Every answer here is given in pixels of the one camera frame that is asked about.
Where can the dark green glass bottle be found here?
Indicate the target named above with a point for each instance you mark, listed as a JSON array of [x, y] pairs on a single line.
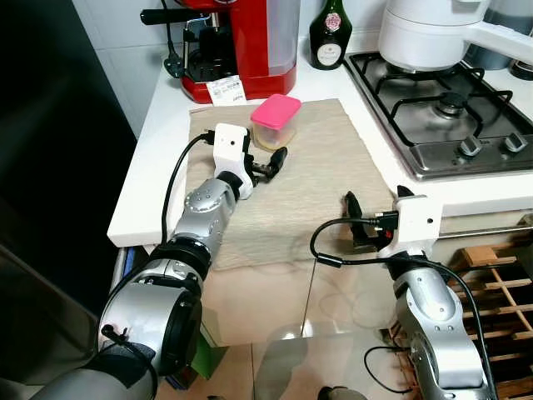
[[331, 25]]

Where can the black fridge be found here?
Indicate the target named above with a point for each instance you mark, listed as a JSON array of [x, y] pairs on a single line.
[[50, 125]]

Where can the grey translucent jug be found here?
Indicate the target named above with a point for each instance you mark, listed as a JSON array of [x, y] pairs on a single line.
[[512, 12]]

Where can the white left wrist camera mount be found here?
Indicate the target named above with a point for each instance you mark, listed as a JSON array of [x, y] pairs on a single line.
[[225, 146]]

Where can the grey hob knob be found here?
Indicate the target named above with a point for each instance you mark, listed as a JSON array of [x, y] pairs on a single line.
[[470, 147], [514, 142]]

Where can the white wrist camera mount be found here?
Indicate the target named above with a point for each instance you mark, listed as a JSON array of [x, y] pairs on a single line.
[[225, 146], [416, 221]]

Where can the wooden slatted wine rack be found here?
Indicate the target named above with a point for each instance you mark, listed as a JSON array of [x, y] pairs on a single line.
[[500, 287]]

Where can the red coffee machine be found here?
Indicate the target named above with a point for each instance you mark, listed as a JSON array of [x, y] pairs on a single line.
[[258, 42]]

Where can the pink lidded food container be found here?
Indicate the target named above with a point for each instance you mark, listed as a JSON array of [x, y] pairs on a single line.
[[276, 110]]

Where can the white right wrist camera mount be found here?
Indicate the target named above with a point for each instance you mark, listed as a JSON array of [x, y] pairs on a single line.
[[416, 221]]

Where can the stainless steel gas hob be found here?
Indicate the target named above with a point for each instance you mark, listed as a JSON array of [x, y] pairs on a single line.
[[433, 143]]

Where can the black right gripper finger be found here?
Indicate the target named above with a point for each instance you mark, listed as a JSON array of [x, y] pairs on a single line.
[[405, 192], [352, 207]]

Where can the beige woven cloth mat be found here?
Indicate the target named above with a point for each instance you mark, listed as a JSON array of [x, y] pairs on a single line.
[[316, 175]]

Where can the round gas burner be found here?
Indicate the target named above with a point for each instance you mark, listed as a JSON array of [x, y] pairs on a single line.
[[452, 102]]

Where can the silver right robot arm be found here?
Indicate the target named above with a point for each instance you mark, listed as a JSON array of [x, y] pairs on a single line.
[[433, 317]]

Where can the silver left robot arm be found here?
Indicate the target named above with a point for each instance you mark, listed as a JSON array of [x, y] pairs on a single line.
[[200, 212]]

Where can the white paper tag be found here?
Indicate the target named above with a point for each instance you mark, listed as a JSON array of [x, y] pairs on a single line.
[[226, 90]]

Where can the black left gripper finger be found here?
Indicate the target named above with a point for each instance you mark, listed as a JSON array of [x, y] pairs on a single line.
[[279, 157]]

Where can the green box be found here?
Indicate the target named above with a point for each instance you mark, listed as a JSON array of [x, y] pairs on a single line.
[[204, 356]]

